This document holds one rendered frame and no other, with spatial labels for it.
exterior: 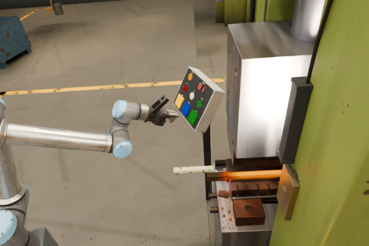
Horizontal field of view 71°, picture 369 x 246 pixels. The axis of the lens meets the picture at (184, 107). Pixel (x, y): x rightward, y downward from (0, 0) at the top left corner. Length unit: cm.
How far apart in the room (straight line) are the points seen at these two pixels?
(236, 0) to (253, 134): 507
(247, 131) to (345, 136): 41
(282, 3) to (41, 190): 257
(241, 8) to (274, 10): 486
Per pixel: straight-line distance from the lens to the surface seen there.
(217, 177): 124
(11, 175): 158
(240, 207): 119
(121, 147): 126
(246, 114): 86
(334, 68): 59
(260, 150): 98
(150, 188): 252
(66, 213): 263
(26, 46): 616
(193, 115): 156
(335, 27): 59
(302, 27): 89
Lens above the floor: 197
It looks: 36 degrees down
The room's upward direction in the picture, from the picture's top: 5 degrees counter-clockwise
